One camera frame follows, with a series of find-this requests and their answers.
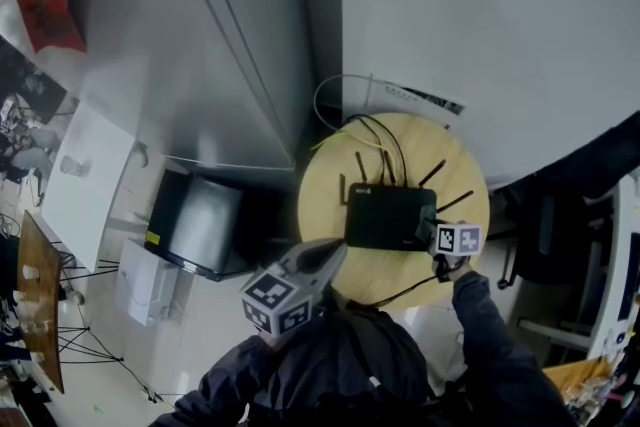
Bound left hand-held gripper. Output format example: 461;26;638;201
241;237;349;336

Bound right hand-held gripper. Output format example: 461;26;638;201
428;222;484;259

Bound blurry dark grey object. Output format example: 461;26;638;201
414;203;440;241

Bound black router with antennas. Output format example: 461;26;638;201
338;149;475;252

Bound person's right forearm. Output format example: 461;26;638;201
432;255;546;396

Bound person's left forearm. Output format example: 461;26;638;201
197;332;286;416

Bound black office chair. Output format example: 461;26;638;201
497;109;640;289

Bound round light wooden side table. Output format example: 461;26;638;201
298;112;491;311

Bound person's black jacket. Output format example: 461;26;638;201
149;299;576;427

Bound black cabinet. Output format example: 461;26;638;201
143;167;301;284

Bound white printed board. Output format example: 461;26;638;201
367;79;466;116

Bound white office desk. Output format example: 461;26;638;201
517;174;640;361

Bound light wooden cluttered desk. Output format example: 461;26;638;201
542;357;621;396

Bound white box appliance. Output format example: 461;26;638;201
118;238;180;327

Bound grey refrigerator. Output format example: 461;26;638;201
9;0;315;172

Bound white rectangular desk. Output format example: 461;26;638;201
39;102;137;274

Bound red paper decoration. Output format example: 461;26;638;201
16;0;87;54

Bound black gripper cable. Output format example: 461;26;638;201
357;259;454;309

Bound black router cable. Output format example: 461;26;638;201
344;113;407;186

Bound grey cable loop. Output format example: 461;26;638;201
313;73;374;134

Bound brown wooden table wire legs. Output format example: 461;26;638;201
16;209;125;396

